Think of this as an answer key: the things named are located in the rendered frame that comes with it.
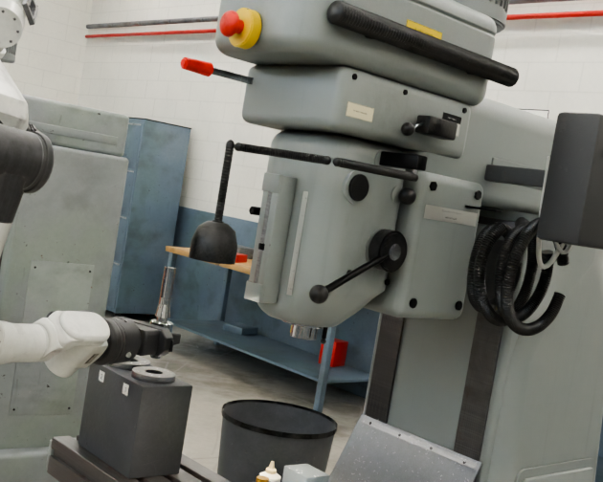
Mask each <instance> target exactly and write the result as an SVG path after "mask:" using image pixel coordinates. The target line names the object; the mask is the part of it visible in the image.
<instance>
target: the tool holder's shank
mask: <svg viewBox="0 0 603 482"><path fill-rule="evenodd" d="M175 274H176V268H173V267H165V268H164V275H163V281H162V287H161V293H160V299H159V304H158V307H157V310H156V313H155V316H156V317H157V318H156V320H157V321H160V322H168V319H169V318H170V303H171V297H172V291H173V285H174V279H175Z"/></svg>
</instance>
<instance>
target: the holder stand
mask: <svg viewBox="0 0 603 482"><path fill-rule="evenodd" d="M175 376H176V374H175V373H174V372H172V371H169V370H167V369H163V368H159V367H154V366H152V365H150V361H149V360H147V359H144V358H140V357H136V356H135V358H134V359H132V360H131V361H128V362H121V363H113V365H112V366H109V364H105V365H96V364H93V363H92V364H90V368H89V374H88V381H87V386H86V393H85V399H84V406H83V411H82V418H81V425H80V431H79V438H78V444H79V445H81V446H82V447H84V448H85V449H87V450H88V451H90V452H91V453H93V454H94V455H95V456H97V457H98V458H99V459H100V460H102V461H103V462H104V463H106V464H107V465H109V466H110V467H112V468H113V469H115V470H116V471H118V472H119V473H121V474H122V475H124V476H125V477H126V478H128V479H132V478H141V477H150V476H159V475H169V474H177V473H179V470H180V464H181V458H182V451H183V446H184V440H185V433H186V427H187V421H188V416H189V409H190V398H191V392H192V385H191V384H189V383H185V382H183V381H181V380H179V379H177V378H175Z"/></svg>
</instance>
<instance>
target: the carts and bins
mask: <svg viewBox="0 0 603 482"><path fill-rule="evenodd" d="M223 408H224V409H223ZM221 413H222V426H221V435H220V446H219V455H218V466H217V474H219V475H221V476H222V477H224V478H226V479H227V480H229V481H231V482H256V479H257V476H259V474H260V473H261V472H264V471H266V468H268V467H269V466H270V463H271V461H274V463H275V469H276V470H277V474H278V475H280V482H281V481H282V476H283V470H284V466H289V465H298V464H308V465H310V466H312V467H314V468H316V469H318V470H320V471H323V472H324V473H325V470H326V466H327V462H328V458H329V454H330V450H331V446H332V442H333V438H334V434H335V433H336V432H337V426H338V424H337V423H336V422H335V421H334V420H333V419H332V418H330V417H329V416H327V415H325V414H323V413H321V412H319V411H316V410H314V409H310V408H307V407H304V406H300V405H292V404H288V403H283V402H276V401H268V400H255V399H253V400H235V401H231V402H227V403H226V404H224V405H223V406H222V409H221Z"/></svg>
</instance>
